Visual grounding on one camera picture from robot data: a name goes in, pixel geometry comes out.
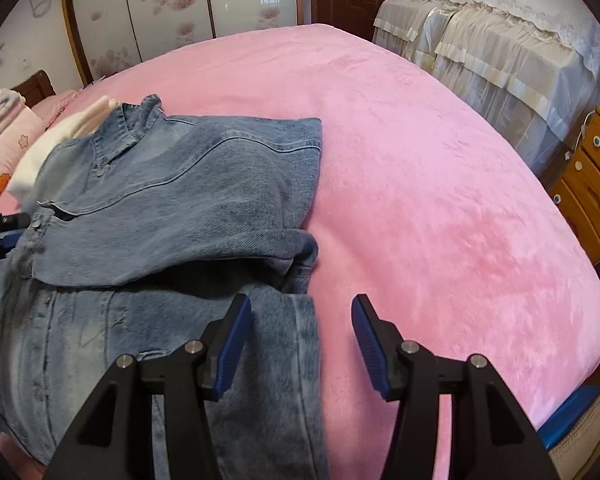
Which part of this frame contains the blue denim jacket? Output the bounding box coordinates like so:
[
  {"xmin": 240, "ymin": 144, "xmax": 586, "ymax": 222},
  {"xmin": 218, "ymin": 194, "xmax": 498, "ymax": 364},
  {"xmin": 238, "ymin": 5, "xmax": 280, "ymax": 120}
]
[{"xmin": 0, "ymin": 96, "xmax": 328, "ymax": 479}]

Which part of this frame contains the white folded fleece garment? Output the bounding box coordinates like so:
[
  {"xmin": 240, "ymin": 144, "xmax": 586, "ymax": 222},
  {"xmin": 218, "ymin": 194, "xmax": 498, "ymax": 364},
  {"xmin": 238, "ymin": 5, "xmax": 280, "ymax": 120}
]
[{"xmin": 6, "ymin": 96, "xmax": 120, "ymax": 204}]

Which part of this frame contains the pink folded quilt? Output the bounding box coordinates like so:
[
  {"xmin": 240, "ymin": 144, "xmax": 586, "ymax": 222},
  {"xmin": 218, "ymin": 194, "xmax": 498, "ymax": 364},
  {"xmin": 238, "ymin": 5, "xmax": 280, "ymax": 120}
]
[{"xmin": 0, "ymin": 106, "xmax": 45, "ymax": 196}]

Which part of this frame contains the dark wooden headboard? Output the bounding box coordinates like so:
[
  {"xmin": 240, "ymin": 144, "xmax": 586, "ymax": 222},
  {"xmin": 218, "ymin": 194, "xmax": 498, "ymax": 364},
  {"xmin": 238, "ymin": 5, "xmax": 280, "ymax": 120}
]
[{"xmin": 12, "ymin": 70, "xmax": 56, "ymax": 107}]

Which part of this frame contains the pink bed blanket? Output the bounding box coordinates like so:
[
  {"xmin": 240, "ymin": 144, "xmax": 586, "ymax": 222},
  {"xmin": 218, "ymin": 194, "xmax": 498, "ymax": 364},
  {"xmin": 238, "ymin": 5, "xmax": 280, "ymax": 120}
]
[{"xmin": 0, "ymin": 23, "xmax": 600, "ymax": 480}]

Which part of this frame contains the floral sliding wardrobe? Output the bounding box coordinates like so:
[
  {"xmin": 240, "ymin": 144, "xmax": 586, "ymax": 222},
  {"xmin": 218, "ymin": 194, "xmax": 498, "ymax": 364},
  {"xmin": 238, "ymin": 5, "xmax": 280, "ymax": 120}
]
[{"xmin": 61, "ymin": 0, "xmax": 303, "ymax": 84}]

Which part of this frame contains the wooden drawer cabinet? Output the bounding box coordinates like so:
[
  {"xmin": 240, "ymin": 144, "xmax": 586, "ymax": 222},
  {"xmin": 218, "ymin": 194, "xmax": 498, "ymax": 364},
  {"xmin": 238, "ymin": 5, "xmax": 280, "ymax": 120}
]
[{"xmin": 550, "ymin": 108, "xmax": 600, "ymax": 264}]

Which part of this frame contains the lace covered furniture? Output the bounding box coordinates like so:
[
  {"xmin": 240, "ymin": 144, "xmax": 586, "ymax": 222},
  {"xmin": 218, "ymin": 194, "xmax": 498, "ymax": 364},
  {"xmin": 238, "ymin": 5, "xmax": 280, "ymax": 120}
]
[{"xmin": 373, "ymin": 0, "xmax": 600, "ymax": 176}]

